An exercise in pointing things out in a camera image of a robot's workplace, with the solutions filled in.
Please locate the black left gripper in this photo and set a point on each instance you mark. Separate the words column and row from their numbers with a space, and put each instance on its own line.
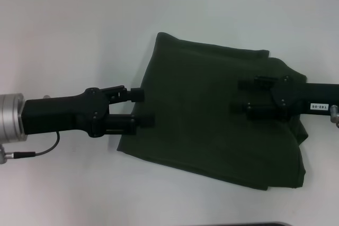
column 66, row 112

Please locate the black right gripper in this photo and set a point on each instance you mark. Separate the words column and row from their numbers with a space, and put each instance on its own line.
column 302, row 97

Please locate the dark green FREE! t-shirt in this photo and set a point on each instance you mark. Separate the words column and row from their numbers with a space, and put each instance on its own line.
column 206, row 120

